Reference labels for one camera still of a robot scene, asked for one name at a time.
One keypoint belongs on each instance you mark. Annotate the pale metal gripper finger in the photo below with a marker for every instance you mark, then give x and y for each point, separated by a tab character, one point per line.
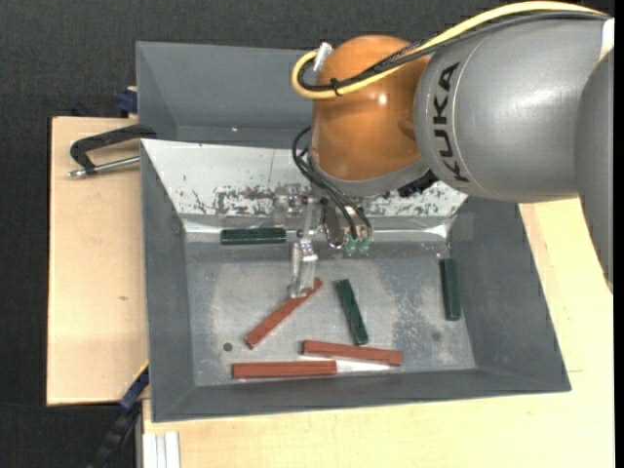
302	276
283	208

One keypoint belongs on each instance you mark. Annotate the red-brown flat block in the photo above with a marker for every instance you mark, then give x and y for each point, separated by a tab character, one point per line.
283	369
278	317
353	352

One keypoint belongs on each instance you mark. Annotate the brown cardboard board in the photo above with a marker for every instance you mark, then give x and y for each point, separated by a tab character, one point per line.
92	261

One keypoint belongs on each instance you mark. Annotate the grey metal bin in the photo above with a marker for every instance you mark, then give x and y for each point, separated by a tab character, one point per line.
234	310

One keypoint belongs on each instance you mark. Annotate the dark green flat block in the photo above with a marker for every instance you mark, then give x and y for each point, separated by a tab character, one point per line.
450	290
253	236
352	312

